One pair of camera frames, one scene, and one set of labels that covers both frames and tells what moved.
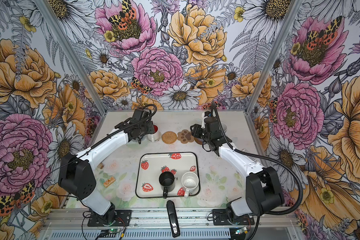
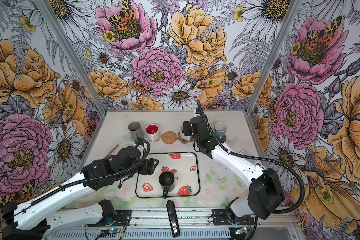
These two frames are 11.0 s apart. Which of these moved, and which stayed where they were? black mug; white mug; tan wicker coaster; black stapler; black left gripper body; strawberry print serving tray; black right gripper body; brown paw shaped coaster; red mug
Moved: white mug; black right gripper body; black left gripper body
Stayed: tan wicker coaster; black stapler; brown paw shaped coaster; strawberry print serving tray; black mug; red mug
